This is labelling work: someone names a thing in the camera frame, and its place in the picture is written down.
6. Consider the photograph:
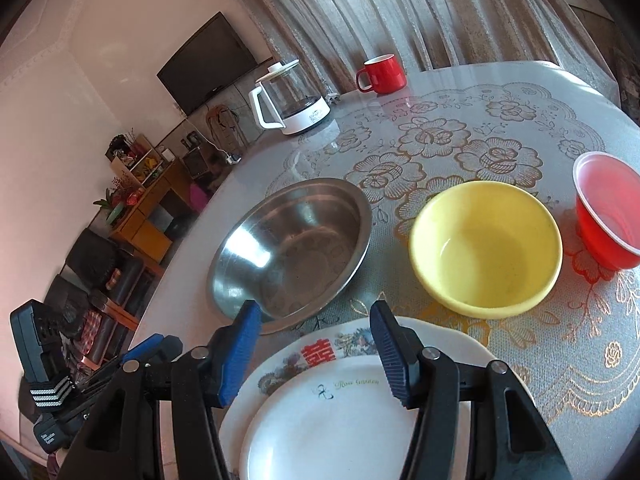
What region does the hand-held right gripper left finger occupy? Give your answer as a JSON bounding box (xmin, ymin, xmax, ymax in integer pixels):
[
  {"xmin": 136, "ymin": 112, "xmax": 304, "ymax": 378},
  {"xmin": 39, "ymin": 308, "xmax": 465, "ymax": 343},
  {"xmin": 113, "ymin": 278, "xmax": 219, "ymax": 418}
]
[{"xmin": 60, "ymin": 300, "xmax": 263, "ymax": 480}]

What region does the white plate with red characters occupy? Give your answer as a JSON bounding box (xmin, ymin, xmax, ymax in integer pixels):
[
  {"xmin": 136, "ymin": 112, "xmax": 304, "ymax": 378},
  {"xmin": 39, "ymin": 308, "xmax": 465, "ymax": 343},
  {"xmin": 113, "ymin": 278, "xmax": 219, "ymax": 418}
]
[{"xmin": 218, "ymin": 316, "xmax": 503, "ymax": 480}]

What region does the wide grey curtain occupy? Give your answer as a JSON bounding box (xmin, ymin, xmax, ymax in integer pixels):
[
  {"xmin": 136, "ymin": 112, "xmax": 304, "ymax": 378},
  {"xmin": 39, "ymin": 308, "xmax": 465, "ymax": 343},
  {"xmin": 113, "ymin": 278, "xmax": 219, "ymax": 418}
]
[{"xmin": 210, "ymin": 0, "xmax": 621, "ymax": 106}]

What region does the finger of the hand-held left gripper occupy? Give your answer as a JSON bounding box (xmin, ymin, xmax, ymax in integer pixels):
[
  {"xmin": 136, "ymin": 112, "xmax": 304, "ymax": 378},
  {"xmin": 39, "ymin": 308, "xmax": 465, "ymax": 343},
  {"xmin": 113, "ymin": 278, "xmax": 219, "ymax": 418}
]
[
  {"xmin": 77, "ymin": 336, "xmax": 184, "ymax": 401},
  {"xmin": 120, "ymin": 334, "xmax": 168, "ymax": 362}
]

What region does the white glass electric kettle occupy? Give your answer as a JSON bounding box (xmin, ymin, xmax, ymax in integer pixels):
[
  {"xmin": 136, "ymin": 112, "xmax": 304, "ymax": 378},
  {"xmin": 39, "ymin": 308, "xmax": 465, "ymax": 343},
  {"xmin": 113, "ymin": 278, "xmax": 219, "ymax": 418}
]
[{"xmin": 248, "ymin": 58, "xmax": 332, "ymax": 136}]

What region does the white plate with pink roses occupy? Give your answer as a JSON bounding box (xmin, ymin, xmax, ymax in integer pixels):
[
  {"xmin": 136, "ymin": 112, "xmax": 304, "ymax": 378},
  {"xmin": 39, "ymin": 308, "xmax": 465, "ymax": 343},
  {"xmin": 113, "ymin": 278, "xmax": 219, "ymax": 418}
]
[{"xmin": 239, "ymin": 355, "xmax": 473, "ymax": 480}]

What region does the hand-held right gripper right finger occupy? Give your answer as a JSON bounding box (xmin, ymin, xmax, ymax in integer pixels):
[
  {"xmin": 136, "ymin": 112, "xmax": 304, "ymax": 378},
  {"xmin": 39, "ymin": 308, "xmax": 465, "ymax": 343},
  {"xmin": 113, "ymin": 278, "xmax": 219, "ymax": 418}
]
[{"xmin": 369, "ymin": 300, "xmax": 573, "ymax": 480}]

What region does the black wall television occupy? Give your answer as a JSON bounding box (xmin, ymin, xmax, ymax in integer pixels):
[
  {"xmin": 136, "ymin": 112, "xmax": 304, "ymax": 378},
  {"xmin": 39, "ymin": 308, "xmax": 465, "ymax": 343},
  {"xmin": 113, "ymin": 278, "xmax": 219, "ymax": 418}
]
[{"xmin": 156, "ymin": 11, "xmax": 261, "ymax": 116}]

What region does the wooden cabinet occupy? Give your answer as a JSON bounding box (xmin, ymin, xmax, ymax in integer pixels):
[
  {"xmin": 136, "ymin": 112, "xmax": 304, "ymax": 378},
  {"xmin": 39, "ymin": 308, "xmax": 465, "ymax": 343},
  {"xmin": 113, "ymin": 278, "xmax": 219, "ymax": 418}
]
[{"xmin": 107, "ymin": 157, "xmax": 201, "ymax": 266}]

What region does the red mug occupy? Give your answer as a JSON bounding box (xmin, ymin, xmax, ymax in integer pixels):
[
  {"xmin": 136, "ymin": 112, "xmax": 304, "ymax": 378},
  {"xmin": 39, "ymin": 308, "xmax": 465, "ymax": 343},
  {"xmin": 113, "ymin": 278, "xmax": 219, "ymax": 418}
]
[{"xmin": 355, "ymin": 53, "xmax": 407, "ymax": 95}]

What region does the pink bag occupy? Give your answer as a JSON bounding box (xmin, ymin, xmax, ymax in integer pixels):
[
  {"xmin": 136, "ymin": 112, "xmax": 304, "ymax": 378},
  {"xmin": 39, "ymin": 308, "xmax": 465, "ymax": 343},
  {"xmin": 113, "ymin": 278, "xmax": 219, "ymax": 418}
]
[{"xmin": 189, "ymin": 183, "xmax": 211, "ymax": 213}]

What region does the wooden shelf box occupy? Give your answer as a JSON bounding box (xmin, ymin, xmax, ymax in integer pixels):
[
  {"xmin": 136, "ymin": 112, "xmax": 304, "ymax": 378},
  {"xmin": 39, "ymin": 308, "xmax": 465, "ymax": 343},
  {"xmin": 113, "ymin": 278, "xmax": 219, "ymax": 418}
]
[{"xmin": 106, "ymin": 132, "xmax": 166, "ymax": 186}]

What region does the stainless steel bowl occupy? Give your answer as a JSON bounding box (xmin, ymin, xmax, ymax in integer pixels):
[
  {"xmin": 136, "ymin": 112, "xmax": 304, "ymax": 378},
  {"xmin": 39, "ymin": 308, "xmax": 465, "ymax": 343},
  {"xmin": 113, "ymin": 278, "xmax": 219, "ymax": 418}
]
[{"xmin": 206, "ymin": 177, "xmax": 372, "ymax": 336}]

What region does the potted plant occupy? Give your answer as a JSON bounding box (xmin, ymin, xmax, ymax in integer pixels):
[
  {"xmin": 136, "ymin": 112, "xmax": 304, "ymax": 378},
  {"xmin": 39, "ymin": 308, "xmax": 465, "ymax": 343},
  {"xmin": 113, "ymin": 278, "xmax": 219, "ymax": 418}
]
[{"xmin": 92, "ymin": 187, "xmax": 126, "ymax": 223}]

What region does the wooden chair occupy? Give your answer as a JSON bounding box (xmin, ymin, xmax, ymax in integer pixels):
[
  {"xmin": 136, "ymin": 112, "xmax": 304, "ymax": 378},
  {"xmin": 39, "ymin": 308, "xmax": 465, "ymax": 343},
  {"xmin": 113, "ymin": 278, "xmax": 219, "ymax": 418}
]
[{"xmin": 207, "ymin": 105, "xmax": 246, "ymax": 161}]

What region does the red plastic bowl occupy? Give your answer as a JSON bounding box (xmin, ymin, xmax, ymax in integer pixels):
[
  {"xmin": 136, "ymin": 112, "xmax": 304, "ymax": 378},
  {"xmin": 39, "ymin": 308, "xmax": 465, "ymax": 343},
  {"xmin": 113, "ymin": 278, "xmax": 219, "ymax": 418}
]
[{"xmin": 572, "ymin": 151, "xmax": 640, "ymax": 271}]

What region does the yellow plastic bowl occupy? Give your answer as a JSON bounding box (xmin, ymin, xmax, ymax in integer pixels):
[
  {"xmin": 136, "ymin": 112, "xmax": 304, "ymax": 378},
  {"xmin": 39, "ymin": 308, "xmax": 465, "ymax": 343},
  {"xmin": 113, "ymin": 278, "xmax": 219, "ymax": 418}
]
[{"xmin": 408, "ymin": 180, "xmax": 564, "ymax": 319}]

